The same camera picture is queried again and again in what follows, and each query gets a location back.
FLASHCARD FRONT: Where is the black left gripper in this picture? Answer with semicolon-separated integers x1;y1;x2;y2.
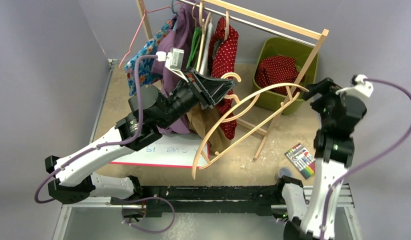
157;67;237;130

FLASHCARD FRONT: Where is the white garment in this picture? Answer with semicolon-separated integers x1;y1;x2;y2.
199;22;213;75

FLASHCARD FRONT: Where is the red polka dot garment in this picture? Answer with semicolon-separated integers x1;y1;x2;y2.
207;17;239;140

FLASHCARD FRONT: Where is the red polka dot skirt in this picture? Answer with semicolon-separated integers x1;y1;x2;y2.
254;55;299;88

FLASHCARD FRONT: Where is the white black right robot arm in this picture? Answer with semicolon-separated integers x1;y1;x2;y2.
274;74;374;240

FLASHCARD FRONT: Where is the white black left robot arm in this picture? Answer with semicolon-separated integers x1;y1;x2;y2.
43;68;237;205

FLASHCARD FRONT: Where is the green plastic hanger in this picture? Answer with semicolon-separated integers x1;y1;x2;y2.
186;27;202;69

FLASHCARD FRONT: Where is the tan garment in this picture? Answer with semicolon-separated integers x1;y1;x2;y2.
186;104;231;154

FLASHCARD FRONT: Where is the green plastic bin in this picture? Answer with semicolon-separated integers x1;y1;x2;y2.
252;37;319;115

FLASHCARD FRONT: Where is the purple garment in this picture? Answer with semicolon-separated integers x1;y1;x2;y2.
151;0;201;135

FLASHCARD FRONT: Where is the blue floral garment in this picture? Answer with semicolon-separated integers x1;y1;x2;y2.
123;16;176;96

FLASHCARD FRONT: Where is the marker pen pack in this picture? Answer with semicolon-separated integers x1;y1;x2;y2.
285;143;316;180

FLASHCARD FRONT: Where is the pink-framed whiteboard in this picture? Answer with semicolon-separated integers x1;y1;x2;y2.
111;133;203;168

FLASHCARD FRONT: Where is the wooden clothes rack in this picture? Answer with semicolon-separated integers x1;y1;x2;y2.
135;0;329;161

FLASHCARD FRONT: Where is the small blue round lid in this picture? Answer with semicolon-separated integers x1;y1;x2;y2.
277;167;293;178

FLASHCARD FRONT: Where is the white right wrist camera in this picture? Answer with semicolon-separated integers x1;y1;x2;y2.
335;74;374;100

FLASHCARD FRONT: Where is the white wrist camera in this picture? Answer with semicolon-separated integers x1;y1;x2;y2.
335;74;374;100
156;47;188;82

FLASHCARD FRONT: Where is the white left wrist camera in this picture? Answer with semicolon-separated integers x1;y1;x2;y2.
156;47;188;82

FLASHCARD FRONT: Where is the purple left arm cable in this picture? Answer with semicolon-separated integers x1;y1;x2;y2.
34;54;160;205

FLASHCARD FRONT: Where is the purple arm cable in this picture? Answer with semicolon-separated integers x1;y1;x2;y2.
34;54;160;205
319;77;411;240

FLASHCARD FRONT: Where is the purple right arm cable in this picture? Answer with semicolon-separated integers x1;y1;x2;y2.
319;77;411;240

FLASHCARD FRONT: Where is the pink wire hanger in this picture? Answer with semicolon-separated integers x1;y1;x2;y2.
118;0;181;71

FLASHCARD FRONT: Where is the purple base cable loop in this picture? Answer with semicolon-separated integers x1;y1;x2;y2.
121;197;176;235

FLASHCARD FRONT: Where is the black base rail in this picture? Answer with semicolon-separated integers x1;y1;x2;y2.
110;176;303;218

